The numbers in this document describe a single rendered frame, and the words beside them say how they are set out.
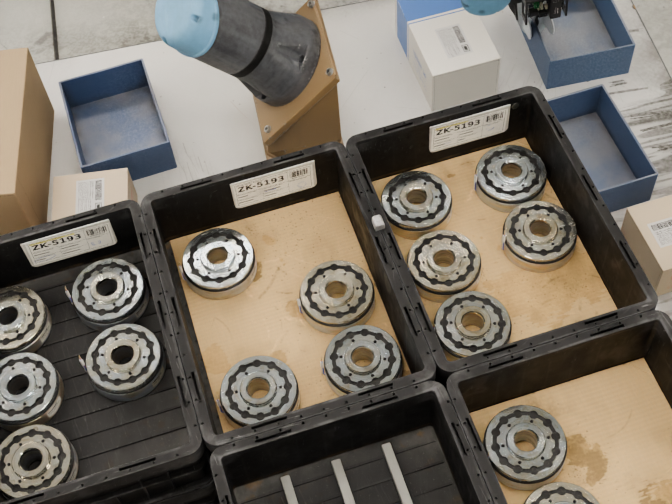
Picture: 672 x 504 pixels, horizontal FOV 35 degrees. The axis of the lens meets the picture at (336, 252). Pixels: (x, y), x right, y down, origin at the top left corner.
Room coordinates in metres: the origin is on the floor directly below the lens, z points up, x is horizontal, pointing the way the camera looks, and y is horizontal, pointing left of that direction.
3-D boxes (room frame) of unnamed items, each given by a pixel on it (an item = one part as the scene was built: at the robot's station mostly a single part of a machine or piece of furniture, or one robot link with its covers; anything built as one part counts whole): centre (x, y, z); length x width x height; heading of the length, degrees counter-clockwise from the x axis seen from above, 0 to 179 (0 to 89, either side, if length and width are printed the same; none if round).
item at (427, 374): (0.75, 0.08, 0.92); 0.40 x 0.30 x 0.02; 13
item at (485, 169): (0.94, -0.27, 0.86); 0.10 x 0.10 x 0.01
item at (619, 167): (1.05, -0.42, 0.74); 0.20 x 0.15 x 0.07; 13
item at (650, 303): (0.82, -0.22, 0.92); 0.40 x 0.30 x 0.02; 13
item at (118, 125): (1.22, 0.35, 0.74); 0.20 x 0.15 x 0.07; 14
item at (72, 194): (1.01, 0.38, 0.74); 0.16 x 0.12 x 0.07; 1
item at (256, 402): (0.63, 0.12, 0.86); 0.05 x 0.05 x 0.01
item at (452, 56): (1.31, -0.23, 0.74); 0.20 x 0.12 x 0.09; 12
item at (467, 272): (0.80, -0.15, 0.86); 0.10 x 0.10 x 0.01
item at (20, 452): (0.56, 0.41, 0.86); 0.05 x 0.05 x 0.01
